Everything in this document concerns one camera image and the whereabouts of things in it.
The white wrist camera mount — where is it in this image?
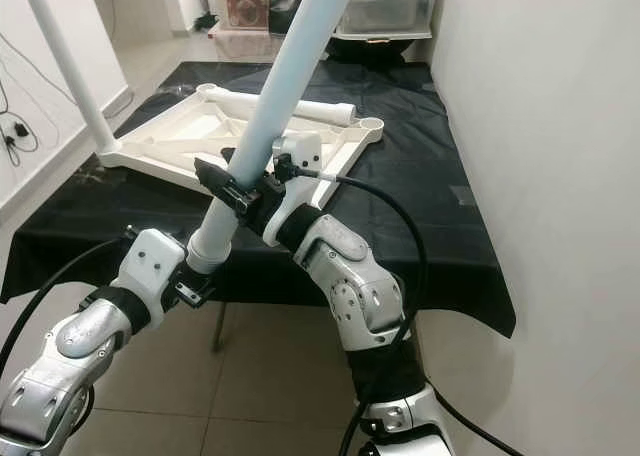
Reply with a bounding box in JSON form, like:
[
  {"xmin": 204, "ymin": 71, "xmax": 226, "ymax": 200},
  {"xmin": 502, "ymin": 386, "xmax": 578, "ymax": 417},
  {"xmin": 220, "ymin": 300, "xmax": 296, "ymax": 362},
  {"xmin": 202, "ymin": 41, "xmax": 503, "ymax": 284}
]
[
  {"xmin": 265, "ymin": 131, "xmax": 325, "ymax": 249},
  {"xmin": 130, "ymin": 228, "xmax": 191, "ymax": 329}
]

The beige cloth covered bench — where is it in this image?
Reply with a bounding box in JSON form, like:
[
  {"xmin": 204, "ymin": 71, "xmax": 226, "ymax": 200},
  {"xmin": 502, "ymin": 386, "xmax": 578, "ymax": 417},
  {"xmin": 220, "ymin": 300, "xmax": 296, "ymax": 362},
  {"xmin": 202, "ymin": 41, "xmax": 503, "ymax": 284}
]
[{"xmin": 210, "ymin": 26, "xmax": 288, "ymax": 63}]

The black cable with adapter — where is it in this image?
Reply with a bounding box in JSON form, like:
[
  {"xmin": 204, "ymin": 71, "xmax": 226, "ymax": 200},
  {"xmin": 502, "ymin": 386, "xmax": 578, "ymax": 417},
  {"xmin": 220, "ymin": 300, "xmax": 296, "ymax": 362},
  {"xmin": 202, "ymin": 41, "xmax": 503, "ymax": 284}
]
[{"xmin": 0, "ymin": 76, "xmax": 35, "ymax": 169}]

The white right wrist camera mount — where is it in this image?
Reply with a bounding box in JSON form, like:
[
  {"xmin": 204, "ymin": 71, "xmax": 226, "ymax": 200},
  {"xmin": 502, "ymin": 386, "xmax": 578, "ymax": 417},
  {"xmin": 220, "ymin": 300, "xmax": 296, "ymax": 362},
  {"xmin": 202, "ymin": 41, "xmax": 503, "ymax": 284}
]
[{"xmin": 265, "ymin": 131, "xmax": 325, "ymax": 249}]

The black round wok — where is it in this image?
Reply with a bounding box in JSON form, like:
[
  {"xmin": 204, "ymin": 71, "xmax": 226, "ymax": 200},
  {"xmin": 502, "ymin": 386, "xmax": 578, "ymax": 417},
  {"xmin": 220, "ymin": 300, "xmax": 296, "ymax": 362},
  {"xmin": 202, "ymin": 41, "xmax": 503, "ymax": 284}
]
[{"xmin": 325, "ymin": 31, "xmax": 433, "ymax": 64}]

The long thin wall cable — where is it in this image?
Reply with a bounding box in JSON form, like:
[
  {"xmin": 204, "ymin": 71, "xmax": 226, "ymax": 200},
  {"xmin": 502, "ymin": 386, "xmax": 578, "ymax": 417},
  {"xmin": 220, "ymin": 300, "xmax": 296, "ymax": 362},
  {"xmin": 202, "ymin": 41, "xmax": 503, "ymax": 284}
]
[{"xmin": 0, "ymin": 31, "xmax": 138, "ymax": 117}]

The black table cloth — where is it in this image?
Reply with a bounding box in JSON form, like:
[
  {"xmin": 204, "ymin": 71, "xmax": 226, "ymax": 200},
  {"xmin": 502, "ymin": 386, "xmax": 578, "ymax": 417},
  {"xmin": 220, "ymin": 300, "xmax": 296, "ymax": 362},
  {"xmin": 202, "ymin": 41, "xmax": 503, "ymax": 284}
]
[{"xmin": 0, "ymin": 61, "xmax": 518, "ymax": 341}]

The clear plastic storage container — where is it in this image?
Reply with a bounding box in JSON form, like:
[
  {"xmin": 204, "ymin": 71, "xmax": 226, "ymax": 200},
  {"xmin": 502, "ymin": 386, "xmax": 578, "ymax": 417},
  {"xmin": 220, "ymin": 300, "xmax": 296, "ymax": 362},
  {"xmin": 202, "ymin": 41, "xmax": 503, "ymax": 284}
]
[{"xmin": 335, "ymin": 0, "xmax": 445, "ymax": 41}]

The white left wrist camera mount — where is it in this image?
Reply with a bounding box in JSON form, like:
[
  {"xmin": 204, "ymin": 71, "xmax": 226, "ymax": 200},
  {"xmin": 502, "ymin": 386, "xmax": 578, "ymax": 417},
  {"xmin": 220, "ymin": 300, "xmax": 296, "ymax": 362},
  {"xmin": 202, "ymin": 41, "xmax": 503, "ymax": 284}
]
[{"xmin": 130, "ymin": 228, "xmax": 191, "ymax": 329}]

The white plastic table leg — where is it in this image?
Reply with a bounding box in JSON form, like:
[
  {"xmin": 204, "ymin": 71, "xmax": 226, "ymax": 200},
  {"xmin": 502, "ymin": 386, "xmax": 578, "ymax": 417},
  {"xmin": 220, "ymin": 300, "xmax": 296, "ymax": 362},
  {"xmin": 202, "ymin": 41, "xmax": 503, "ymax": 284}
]
[
  {"xmin": 210, "ymin": 88, "xmax": 358, "ymax": 127},
  {"xmin": 188, "ymin": 0, "xmax": 363, "ymax": 277},
  {"xmin": 20, "ymin": 0, "xmax": 123, "ymax": 159}
]

